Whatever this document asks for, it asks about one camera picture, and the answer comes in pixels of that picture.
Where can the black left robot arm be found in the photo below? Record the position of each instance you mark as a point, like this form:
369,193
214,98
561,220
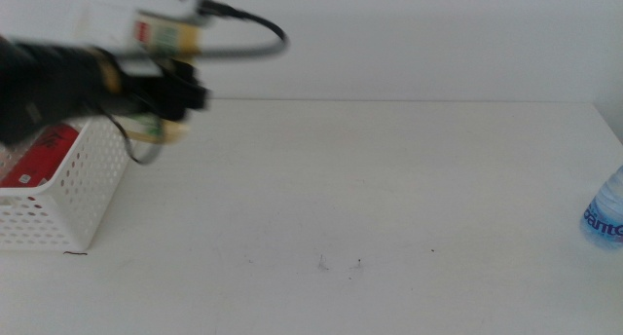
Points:
44,86

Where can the clear water bottle blue label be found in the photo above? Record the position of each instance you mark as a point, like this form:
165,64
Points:
606,213

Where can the yellow tea bottle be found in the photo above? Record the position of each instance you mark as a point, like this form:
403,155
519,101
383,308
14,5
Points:
170,38

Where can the white perforated plastic basket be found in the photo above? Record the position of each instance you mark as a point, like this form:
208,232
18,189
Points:
83,198

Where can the red cola can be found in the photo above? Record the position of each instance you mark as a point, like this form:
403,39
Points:
39,160

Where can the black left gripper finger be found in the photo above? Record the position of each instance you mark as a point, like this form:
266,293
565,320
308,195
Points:
187,94

